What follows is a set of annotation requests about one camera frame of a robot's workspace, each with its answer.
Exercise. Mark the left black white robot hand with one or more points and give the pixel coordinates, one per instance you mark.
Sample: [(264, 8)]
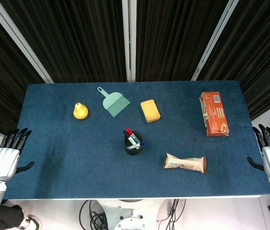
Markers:
[(4, 159)]

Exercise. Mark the blue cap marker pen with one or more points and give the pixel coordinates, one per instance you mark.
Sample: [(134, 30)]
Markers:
[(142, 144)]

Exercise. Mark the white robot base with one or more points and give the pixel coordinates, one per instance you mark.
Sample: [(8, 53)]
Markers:
[(130, 213)]

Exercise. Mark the mint green hand brush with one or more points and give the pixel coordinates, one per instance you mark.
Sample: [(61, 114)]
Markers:
[(114, 103)]

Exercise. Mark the black pen cup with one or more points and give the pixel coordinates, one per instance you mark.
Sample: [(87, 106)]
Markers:
[(133, 151)]

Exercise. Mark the green cap marker pen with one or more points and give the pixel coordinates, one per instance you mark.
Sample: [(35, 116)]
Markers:
[(136, 139)]

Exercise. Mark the black bag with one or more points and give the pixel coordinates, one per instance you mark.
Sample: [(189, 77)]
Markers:
[(8, 216)]

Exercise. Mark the blue felt table mat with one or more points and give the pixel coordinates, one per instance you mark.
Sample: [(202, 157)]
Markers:
[(77, 155)]

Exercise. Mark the orange carton box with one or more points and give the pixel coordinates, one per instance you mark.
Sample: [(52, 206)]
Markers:
[(214, 115)]

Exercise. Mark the dark pleated curtain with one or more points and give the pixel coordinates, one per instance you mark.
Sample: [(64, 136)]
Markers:
[(77, 38), (259, 60), (1, 83), (173, 38)]

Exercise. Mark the yellow pear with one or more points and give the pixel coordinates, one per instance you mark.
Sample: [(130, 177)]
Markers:
[(80, 111)]

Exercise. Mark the beige snack wrapper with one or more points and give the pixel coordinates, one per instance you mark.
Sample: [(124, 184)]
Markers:
[(185, 164)]

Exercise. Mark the yellow sponge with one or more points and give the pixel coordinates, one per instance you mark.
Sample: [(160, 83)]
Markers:
[(150, 110)]

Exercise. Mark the white frame post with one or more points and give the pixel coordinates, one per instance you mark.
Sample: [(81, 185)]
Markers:
[(20, 40), (215, 40), (129, 40)]

